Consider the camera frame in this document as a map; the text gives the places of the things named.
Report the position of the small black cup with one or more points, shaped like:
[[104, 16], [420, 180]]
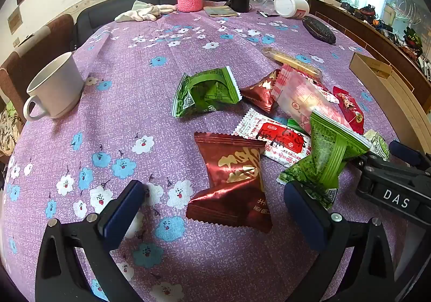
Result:
[[239, 3]]

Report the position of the white plastic jar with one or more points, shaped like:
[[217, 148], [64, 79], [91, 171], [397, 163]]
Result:
[[291, 5]]

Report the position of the wooden brick-pattern cabinet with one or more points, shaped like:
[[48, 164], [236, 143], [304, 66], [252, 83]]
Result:
[[370, 36]]

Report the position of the pale green white packet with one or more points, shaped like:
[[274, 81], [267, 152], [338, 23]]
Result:
[[378, 145]]

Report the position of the small green candy wrapper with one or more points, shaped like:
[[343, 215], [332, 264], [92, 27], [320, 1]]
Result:
[[293, 123]]

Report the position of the small dark red snack packet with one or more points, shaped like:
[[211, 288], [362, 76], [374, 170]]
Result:
[[261, 95]]

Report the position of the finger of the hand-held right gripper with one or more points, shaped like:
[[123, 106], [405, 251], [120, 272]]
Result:
[[404, 153], [380, 170]]

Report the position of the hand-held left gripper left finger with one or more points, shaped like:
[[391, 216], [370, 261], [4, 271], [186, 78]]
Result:
[[124, 211]]

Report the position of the pink translucent snack packet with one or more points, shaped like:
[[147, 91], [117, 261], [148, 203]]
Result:
[[303, 96]]

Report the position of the small wall plaque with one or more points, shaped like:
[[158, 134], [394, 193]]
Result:
[[15, 20]]

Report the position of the patterned cloth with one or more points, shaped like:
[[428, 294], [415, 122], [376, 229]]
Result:
[[8, 133]]

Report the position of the purple floral tablecloth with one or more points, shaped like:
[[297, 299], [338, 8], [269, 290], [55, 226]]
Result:
[[134, 52]]

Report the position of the black sofa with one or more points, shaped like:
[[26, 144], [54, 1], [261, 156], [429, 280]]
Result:
[[97, 15]]

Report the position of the small metal clipper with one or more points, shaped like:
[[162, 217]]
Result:
[[267, 13]]

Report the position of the white cloth gloves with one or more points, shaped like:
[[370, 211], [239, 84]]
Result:
[[144, 12]]

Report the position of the black glasses case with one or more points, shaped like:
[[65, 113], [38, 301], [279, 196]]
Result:
[[318, 30]]

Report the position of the white packet with red label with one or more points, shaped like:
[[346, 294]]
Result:
[[272, 135]]

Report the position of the red packet with round logos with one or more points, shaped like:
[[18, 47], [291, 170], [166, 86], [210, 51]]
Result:
[[350, 108]]

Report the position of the green snack packet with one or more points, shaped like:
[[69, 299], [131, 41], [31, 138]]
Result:
[[205, 93], [323, 157]]

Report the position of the brown chair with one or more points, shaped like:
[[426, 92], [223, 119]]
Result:
[[20, 63]]

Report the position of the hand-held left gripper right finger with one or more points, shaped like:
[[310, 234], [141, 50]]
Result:
[[303, 217]]

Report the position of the large dark red snack packet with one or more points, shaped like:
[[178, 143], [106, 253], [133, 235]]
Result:
[[232, 180]]

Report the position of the clutter on cabinet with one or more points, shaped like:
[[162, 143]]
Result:
[[387, 19]]

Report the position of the wall socket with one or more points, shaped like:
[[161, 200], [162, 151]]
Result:
[[16, 42]]

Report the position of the clear biscuit packet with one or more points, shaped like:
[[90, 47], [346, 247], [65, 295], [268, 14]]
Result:
[[289, 60]]

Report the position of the white mug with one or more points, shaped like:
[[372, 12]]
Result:
[[57, 86]]

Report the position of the shallow cardboard box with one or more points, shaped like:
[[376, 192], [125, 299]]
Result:
[[380, 86]]

